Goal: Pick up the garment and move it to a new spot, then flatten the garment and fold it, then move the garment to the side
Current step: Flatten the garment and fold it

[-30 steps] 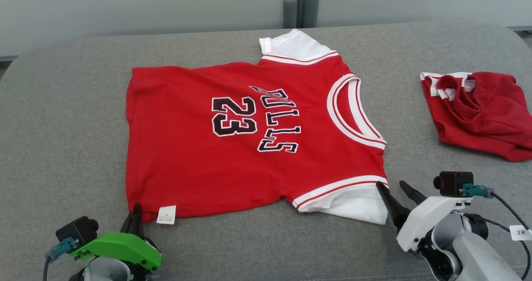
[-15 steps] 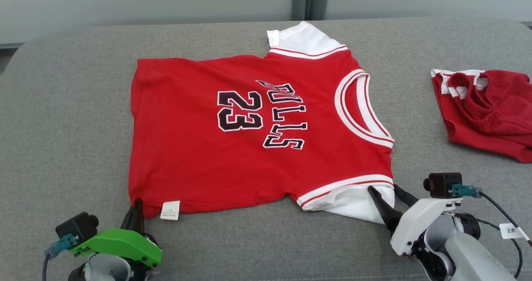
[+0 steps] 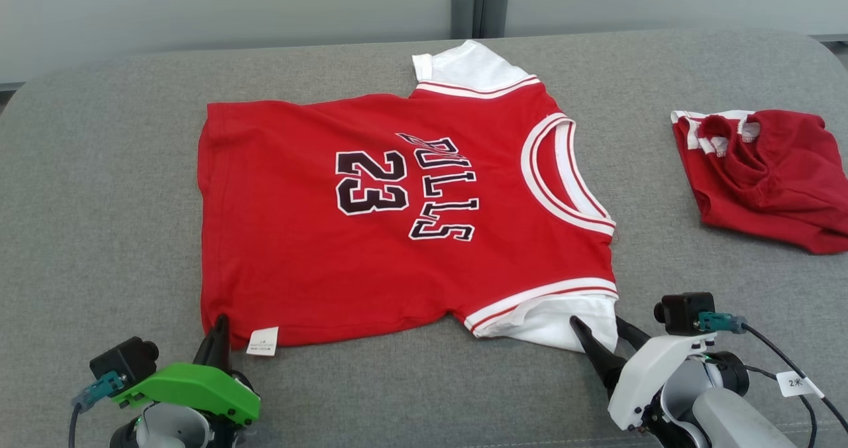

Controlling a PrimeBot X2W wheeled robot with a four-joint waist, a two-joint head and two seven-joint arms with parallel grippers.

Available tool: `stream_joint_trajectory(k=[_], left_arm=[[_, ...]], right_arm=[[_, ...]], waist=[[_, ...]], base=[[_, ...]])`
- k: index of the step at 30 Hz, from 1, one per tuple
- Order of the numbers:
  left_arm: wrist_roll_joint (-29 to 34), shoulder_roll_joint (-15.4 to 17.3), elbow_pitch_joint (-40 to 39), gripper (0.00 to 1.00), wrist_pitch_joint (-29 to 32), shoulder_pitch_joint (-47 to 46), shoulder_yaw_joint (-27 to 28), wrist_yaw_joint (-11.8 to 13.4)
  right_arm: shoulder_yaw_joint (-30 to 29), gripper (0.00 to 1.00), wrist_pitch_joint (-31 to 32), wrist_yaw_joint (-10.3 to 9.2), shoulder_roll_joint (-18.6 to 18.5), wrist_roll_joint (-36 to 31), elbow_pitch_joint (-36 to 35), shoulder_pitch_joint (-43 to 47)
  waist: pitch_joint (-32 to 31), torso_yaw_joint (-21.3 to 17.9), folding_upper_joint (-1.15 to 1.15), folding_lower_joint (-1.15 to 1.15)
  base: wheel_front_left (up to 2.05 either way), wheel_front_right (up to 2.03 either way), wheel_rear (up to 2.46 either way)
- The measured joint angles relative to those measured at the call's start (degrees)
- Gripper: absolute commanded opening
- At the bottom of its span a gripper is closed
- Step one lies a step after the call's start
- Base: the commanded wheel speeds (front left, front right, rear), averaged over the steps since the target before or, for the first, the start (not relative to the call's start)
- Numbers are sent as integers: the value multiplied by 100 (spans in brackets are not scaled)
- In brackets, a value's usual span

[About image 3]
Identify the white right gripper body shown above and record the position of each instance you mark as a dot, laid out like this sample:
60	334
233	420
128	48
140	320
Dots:
652	368

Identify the grey partition base rail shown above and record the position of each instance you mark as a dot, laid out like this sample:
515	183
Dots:
831	38
10	87

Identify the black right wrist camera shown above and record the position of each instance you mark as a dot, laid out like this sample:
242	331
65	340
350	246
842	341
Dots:
686	312

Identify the grey partition post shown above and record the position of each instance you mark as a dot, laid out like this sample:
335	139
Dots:
495	7
462	10

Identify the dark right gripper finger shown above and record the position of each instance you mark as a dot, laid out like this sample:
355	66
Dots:
633	335
599	355

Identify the red shorts with white stripe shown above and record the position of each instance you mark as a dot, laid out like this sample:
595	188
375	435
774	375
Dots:
782	183

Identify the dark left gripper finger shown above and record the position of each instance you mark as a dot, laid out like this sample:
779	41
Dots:
218	348

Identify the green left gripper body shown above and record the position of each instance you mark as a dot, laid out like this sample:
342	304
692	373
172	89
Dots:
192	385

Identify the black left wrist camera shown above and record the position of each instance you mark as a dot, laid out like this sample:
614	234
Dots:
122	362

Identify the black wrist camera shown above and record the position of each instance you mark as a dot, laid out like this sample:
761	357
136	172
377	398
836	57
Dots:
122	362
686	312

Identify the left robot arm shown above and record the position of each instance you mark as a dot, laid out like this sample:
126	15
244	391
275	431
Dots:
172	431

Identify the red number 23 jersey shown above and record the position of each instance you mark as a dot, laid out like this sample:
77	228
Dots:
285	269

